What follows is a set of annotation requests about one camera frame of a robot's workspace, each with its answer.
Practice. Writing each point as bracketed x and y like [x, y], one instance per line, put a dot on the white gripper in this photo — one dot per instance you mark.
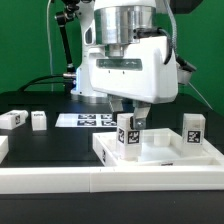
[140, 75]

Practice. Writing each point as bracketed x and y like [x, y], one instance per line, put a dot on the white square table top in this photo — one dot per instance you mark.
[159, 147]

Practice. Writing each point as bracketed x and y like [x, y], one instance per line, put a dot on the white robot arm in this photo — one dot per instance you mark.
[115, 24]

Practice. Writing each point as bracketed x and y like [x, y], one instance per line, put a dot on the white sheet with markers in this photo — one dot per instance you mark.
[84, 120]

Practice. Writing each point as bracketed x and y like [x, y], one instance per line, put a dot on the white U-shaped obstacle fence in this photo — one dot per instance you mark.
[112, 179]

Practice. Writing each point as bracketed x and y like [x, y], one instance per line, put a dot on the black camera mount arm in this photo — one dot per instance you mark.
[62, 18]

